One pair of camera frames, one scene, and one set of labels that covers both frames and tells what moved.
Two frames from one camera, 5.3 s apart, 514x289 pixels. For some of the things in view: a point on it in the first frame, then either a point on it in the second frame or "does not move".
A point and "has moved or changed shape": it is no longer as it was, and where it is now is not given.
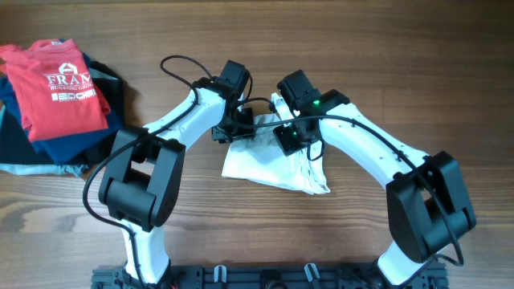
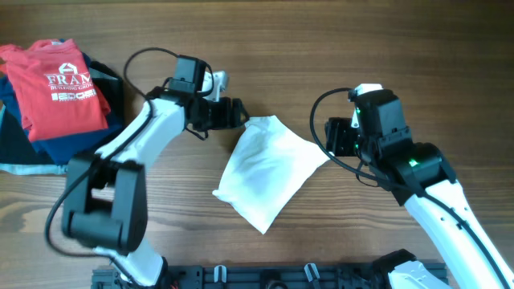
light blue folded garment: x=19 y=168 does not move
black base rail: x=271 y=278 does not move
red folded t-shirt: x=53 y=89 does not move
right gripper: x=286 y=144 -> x=337 y=129
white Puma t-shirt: x=262 y=157 has moved or changed shape
